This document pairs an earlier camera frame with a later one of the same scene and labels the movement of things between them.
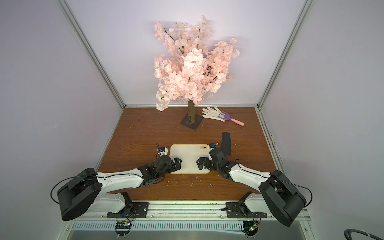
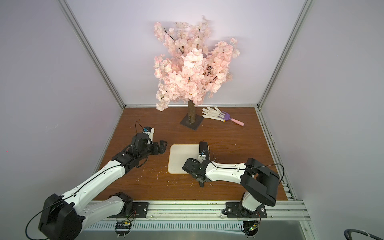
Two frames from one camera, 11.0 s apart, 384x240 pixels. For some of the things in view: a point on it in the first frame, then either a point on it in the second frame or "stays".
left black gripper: (173, 168) -> (162, 148)
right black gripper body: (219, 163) -> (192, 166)
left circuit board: (123, 228) stays
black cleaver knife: (226, 146) -> (203, 149)
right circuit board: (250, 228) stays
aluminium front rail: (180, 210) stays
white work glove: (215, 113) stays
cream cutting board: (189, 154) stays
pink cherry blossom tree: (192, 67) stays
